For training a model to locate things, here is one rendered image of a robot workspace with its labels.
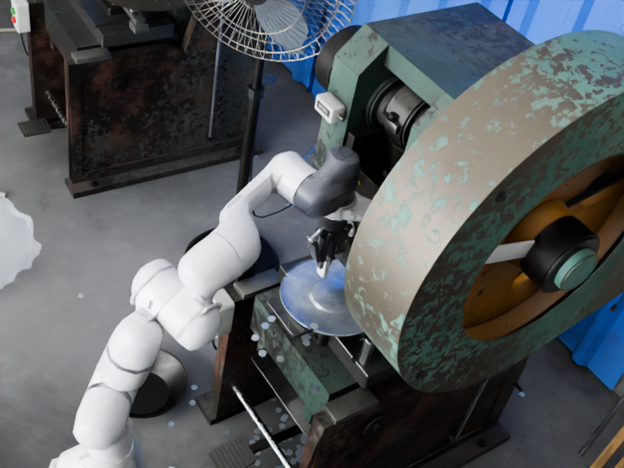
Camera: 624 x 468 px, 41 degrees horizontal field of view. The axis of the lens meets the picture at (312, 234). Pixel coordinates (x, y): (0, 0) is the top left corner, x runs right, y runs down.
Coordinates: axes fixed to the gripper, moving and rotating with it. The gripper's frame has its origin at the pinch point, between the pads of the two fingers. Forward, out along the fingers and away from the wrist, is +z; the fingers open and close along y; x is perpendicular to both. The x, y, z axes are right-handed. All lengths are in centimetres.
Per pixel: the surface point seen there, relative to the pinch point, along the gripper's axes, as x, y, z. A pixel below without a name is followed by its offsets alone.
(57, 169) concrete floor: -165, 14, 94
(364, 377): 22.6, -1.1, 22.8
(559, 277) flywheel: 52, -15, -41
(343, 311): 7.1, -3.6, 13.4
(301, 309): 1.2, 6.1, 13.3
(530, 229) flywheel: 43, -14, -46
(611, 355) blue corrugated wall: 34, -124, 85
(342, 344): 11.6, -1.4, 21.7
